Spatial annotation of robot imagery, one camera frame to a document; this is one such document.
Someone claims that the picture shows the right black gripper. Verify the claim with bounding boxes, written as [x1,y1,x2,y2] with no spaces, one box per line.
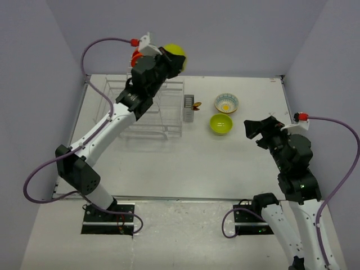
[244,115,295,171]

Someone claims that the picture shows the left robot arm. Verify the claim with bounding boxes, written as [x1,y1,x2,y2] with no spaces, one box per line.
[55,44,187,221]

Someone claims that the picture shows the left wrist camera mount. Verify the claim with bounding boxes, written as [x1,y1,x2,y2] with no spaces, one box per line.
[130,32,161,56]

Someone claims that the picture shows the white floral ceramic bowl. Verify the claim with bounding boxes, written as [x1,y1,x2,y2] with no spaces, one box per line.
[216,107,238,114]

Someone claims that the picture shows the orange bowl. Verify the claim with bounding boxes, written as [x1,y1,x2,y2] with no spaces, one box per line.
[132,48,142,58]
[130,53,143,68]

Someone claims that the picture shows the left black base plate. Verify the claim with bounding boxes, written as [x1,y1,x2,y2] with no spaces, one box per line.
[81,205,134,236]

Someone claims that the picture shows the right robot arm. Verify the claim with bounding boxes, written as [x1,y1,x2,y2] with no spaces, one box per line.
[244,113,340,269]

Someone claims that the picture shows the lime green bowl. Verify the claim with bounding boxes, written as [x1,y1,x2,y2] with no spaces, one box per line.
[164,43,187,72]
[209,114,233,135]

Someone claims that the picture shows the front orange bowl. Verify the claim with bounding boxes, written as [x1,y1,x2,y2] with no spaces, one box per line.
[130,53,143,68]

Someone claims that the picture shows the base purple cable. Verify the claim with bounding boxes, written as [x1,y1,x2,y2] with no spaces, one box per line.
[222,207,265,240]
[81,193,144,234]

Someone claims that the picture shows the small brown object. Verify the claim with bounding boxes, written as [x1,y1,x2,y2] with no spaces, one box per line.
[191,102,202,111]

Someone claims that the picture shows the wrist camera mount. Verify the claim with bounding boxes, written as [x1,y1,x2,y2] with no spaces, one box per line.
[130,32,161,56]
[281,112,310,134]

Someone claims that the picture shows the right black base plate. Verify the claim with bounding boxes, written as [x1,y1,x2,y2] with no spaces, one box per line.
[233,210,273,236]

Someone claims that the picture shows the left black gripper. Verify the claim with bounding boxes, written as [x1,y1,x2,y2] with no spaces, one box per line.
[148,47,186,97]

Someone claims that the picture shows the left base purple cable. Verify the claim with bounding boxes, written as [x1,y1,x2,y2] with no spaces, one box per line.
[81,193,144,234]

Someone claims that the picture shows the rear orange bowl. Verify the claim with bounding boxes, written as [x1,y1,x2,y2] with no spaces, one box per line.
[132,48,142,58]

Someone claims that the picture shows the white wire dish rack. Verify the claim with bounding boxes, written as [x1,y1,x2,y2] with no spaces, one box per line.
[91,69,185,140]

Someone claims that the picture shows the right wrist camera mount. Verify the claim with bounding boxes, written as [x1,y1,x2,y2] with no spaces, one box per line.
[281,112,310,134]

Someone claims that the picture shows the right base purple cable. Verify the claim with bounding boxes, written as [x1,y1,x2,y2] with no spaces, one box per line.
[222,207,265,240]

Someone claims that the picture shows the yellow sun pattern bowl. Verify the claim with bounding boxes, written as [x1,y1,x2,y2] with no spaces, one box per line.
[214,93,239,108]

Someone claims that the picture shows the grey cutlery holder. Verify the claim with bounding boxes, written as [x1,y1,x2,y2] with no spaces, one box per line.
[183,94,195,122]

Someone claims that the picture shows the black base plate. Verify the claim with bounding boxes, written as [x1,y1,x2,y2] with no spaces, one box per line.
[233,210,273,236]
[81,205,134,236]

